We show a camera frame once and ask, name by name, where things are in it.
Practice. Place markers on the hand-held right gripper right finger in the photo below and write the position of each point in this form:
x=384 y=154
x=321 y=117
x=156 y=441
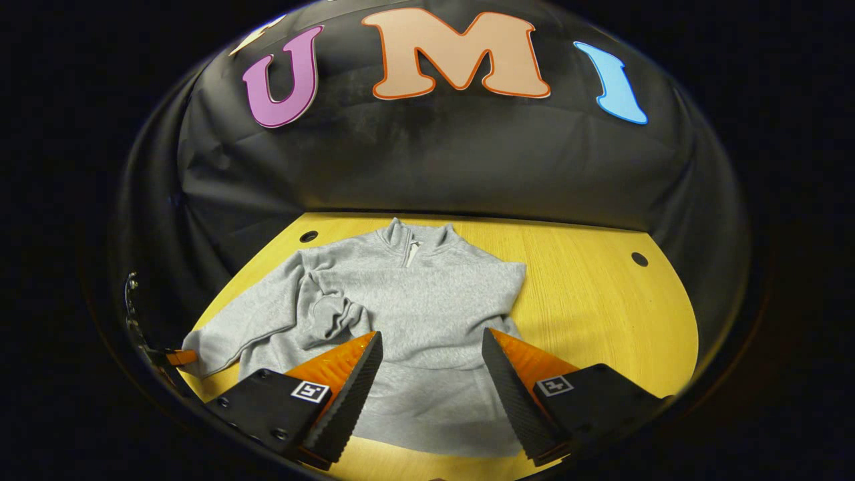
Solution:
x=511 y=394

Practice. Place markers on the grey zip-neck sweatshirt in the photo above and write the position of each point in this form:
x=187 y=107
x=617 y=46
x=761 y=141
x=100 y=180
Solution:
x=427 y=300

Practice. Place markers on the round black table grommet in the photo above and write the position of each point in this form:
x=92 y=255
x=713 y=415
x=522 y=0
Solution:
x=639 y=258
x=308 y=236

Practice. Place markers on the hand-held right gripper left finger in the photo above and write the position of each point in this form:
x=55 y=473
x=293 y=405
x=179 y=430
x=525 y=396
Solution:
x=354 y=394

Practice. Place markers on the black backdrop cloth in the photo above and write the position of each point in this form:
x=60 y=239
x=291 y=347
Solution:
x=434 y=153

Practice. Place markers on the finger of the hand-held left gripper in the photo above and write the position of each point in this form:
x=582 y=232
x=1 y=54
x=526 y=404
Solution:
x=180 y=357

